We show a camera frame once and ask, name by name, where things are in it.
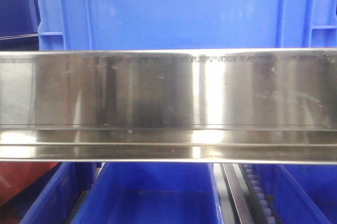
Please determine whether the blue bin lower shelf left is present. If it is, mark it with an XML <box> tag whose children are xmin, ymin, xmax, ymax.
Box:
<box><xmin>21</xmin><ymin>162</ymin><xmax>102</xmax><ymax>223</ymax></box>

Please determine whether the roller track rail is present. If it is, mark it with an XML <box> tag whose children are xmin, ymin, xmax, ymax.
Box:
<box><xmin>213</xmin><ymin>163</ymin><xmax>282</xmax><ymax>223</ymax></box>

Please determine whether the dark blue bin upper left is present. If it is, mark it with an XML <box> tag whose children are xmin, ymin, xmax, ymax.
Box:
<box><xmin>1</xmin><ymin>0</ymin><xmax>39</xmax><ymax>38</ymax></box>

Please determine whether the red box lower left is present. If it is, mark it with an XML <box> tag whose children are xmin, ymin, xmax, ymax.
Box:
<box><xmin>1</xmin><ymin>162</ymin><xmax>58</xmax><ymax>207</ymax></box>

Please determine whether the large blue bin upper shelf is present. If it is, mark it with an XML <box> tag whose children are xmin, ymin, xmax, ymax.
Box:
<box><xmin>38</xmin><ymin>0</ymin><xmax>336</xmax><ymax>50</ymax></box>

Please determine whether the blue bin lower shelf right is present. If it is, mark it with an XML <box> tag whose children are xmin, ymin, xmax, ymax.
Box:
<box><xmin>273</xmin><ymin>165</ymin><xmax>336</xmax><ymax>223</ymax></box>

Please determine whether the blue bin lower shelf centre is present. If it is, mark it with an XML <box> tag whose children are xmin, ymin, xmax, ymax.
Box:
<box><xmin>72</xmin><ymin>162</ymin><xmax>224</xmax><ymax>223</ymax></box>

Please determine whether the stainless steel shelf beam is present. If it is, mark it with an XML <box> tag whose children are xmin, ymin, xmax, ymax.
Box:
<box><xmin>1</xmin><ymin>48</ymin><xmax>336</xmax><ymax>164</ymax></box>

